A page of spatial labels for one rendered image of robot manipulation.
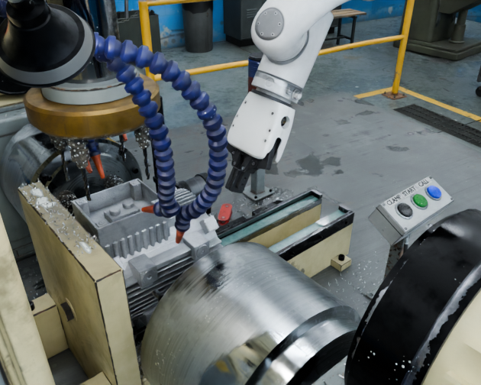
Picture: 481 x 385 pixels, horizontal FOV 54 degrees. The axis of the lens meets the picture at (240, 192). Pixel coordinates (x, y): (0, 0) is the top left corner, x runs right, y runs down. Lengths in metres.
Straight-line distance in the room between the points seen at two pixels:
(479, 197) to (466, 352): 1.28
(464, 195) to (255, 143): 0.93
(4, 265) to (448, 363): 0.41
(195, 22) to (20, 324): 5.52
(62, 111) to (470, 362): 0.50
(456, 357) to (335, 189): 1.19
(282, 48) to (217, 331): 0.41
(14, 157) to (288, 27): 0.61
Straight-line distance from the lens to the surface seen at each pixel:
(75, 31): 0.36
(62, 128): 0.63
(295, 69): 0.78
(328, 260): 1.16
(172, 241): 0.79
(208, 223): 0.81
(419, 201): 0.95
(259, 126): 0.78
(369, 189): 1.51
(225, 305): 0.56
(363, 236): 1.29
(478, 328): 0.32
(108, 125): 0.61
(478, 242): 0.34
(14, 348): 0.60
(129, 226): 0.74
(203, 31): 6.00
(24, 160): 1.00
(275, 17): 0.72
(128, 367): 0.76
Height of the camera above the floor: 1.55
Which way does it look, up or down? 31 degrees down
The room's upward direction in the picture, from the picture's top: straight up
